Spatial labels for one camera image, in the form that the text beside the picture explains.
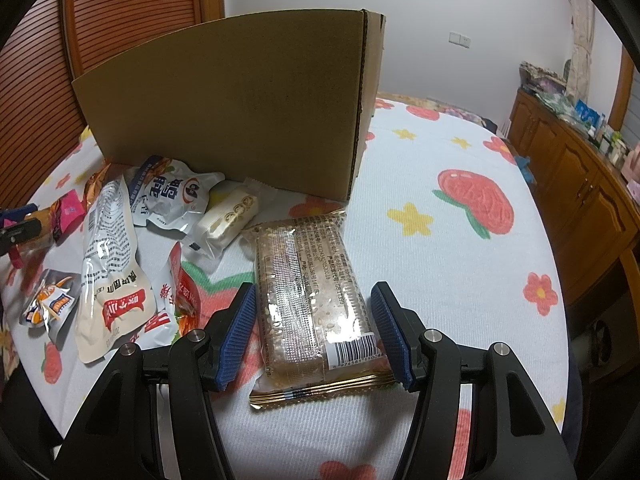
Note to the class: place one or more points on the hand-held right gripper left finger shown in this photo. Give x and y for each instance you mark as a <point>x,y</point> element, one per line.
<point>235,342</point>

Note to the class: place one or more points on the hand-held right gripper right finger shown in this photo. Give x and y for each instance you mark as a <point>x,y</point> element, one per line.
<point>396,342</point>

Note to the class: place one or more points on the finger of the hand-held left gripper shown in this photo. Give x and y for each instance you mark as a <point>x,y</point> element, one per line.
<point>17,232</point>

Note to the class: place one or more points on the brown sesame bar packet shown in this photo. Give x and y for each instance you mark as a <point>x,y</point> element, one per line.
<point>305,300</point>

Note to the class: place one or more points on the clear cream roll packet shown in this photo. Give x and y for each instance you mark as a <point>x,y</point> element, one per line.
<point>230,217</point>

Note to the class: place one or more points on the white blue snack pouch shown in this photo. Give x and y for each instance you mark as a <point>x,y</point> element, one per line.
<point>170,192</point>

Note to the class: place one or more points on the brown cardboard box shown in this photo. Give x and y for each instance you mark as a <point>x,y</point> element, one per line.
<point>225,105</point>

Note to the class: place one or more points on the pink snack packet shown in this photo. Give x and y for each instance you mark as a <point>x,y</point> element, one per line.
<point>67,212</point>

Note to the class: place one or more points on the red white snack packet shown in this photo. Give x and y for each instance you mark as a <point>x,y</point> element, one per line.
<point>182,285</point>

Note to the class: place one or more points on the small silver cartoon packet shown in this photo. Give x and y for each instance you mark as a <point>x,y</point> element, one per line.
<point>50,305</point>

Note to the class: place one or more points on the orange foil snack packet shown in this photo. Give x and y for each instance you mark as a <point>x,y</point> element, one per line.
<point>100,182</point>

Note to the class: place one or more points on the long white pouch red label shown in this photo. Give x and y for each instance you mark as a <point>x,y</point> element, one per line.
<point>110,260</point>

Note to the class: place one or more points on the wooden slatted headboard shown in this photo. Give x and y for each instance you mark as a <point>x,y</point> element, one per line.
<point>100,20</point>

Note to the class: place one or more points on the wooden desk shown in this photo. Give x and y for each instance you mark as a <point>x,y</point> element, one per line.
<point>575,170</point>

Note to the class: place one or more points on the clutter of bottles and boxes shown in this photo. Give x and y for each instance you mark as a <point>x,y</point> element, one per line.
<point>585,115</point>

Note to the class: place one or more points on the beige curtain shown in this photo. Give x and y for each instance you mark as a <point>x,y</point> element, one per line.
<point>581,45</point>

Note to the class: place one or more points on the white wall switch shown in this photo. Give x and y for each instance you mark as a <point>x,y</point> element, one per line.
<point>459,39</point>

